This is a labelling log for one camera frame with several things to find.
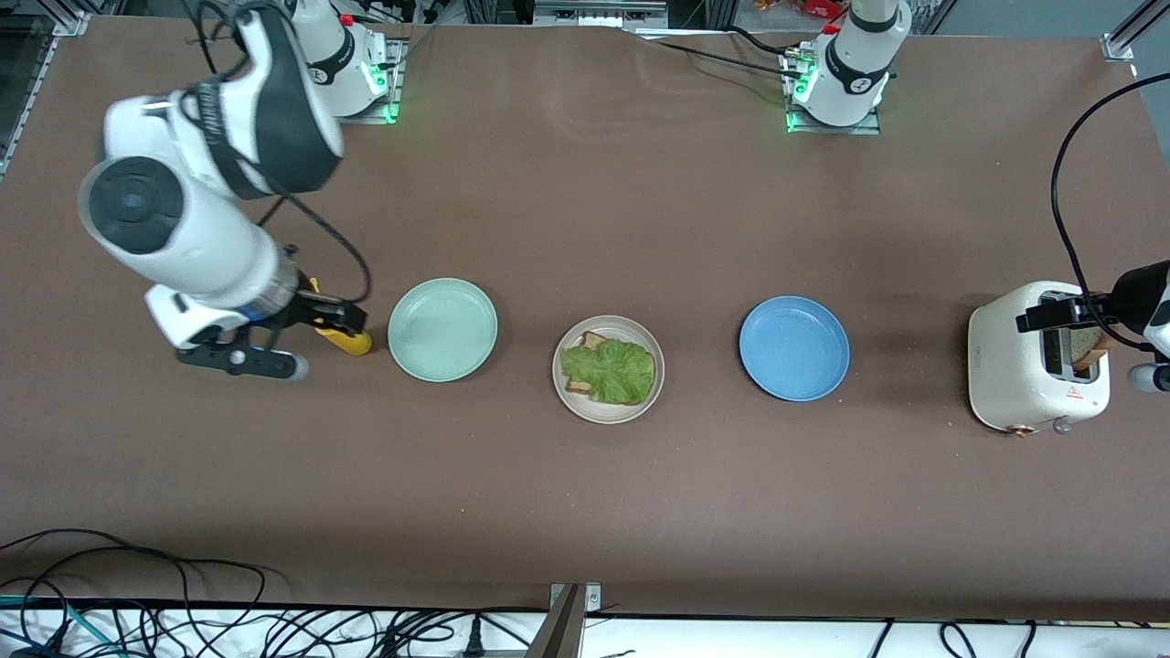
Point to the aluminium post with bracket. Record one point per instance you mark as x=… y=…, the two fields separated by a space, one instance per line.
x=562 y=631

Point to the green lettuce leaf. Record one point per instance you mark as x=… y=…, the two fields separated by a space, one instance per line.
x=612 y=370

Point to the mint green plate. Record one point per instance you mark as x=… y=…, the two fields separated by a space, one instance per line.
x=442 y=329

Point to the red orange object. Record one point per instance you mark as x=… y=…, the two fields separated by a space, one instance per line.
x=813 y=7

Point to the yellow squeeze bottle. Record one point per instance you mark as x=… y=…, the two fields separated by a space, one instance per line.
x=352 y=344

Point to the brown bread slice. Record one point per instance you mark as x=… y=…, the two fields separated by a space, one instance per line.
x=1088 y=347
x=594 y=340

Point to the blue plate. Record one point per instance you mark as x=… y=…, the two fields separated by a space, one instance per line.
x=793 y=347

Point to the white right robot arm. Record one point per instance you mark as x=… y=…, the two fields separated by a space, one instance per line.
x=183 y=238

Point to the beige plate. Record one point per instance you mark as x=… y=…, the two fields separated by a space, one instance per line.
x=608 y=416

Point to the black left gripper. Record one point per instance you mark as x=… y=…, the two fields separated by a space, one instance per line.
x=1136 y=295

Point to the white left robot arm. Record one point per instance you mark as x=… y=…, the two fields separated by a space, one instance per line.
x=850 y=73

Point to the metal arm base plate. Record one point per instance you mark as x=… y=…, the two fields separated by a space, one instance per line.
x=836 y=131
x=352 y=120

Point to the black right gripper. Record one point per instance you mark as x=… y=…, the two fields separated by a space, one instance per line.
x=303 y=312

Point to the black power plug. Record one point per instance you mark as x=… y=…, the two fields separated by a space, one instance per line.
x=473 y=640

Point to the brown table mat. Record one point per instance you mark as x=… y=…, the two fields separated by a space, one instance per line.
x=585 y=512

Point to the white toaster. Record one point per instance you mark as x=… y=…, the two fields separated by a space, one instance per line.
x=1005 y=366

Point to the grey device box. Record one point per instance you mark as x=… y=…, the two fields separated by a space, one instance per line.
x=599 y=11

